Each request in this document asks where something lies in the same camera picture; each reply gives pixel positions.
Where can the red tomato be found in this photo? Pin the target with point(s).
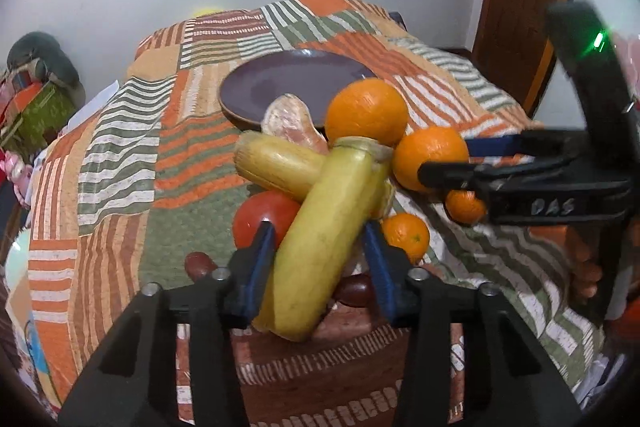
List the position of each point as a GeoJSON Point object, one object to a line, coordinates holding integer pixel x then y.
{"type": "Point", "coordinates": [272, 206]}

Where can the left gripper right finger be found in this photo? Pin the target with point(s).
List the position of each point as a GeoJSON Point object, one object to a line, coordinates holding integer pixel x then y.
{"type": "Point", "coordinates": [508, 378]}

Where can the small mandarin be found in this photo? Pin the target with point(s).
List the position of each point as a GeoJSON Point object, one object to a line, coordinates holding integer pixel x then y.
{"type": "Point", "coordinates": [464, 207]}
{"type": "Point", "coordinates": [408, 232]}

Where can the grey neck pillow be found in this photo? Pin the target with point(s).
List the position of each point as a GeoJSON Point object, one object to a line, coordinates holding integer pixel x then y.
{"type": "Point", "coordinates": [41, 56]}

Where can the pink pomelo segment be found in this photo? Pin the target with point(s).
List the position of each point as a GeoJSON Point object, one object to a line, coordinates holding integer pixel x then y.
{"type": "Point", "coordinates": [288, 118]}

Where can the large orange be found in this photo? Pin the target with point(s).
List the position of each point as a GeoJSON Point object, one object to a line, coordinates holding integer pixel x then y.
{"type": "Point", "coordinates": [370, 108]}

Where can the dark purple plate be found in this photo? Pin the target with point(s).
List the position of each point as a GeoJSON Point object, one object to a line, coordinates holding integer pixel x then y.
{"type": "Point", "coordinates": [313, 76]}

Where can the right hand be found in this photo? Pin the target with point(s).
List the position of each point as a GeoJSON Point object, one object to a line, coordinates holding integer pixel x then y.
{"type": "Point", "coordinates": [582, 247]}

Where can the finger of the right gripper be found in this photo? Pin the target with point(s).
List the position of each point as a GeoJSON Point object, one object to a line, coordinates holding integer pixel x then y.
{"type": "Point", "coordinates": [461, 176]}
{"type": "Point", "coordinates": [530, 142]}

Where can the yellow banana piece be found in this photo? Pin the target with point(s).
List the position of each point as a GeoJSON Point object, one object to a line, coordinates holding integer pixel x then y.
{"type": "Point", "coordinates": [276, 164]}
{"type": "Point", "coordinates": [310, 260]}

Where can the dark red plum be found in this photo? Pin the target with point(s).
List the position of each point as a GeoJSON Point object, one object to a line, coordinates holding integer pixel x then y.
{"type": "Point", "coordinates": [198, 264]}
{"type": "Point", "coordinates": [355, 291]}

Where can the green patterned box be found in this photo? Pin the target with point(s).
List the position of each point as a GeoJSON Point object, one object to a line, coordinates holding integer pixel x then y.
{"type": "Point", "coordinates": [39, 123]}

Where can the striped patchwork bedspread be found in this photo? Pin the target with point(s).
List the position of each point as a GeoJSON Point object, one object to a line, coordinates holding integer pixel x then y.
{"type": "Point", "coordinates": [124, 197]}

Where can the yellow pillow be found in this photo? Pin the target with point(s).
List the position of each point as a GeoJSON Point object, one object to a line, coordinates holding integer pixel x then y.
{"type": "Point", "coordinates": [209, 10]}

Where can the medium orange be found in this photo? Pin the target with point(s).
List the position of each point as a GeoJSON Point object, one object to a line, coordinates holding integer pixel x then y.
{"type": "Point", "coordinates": [431, 144]}

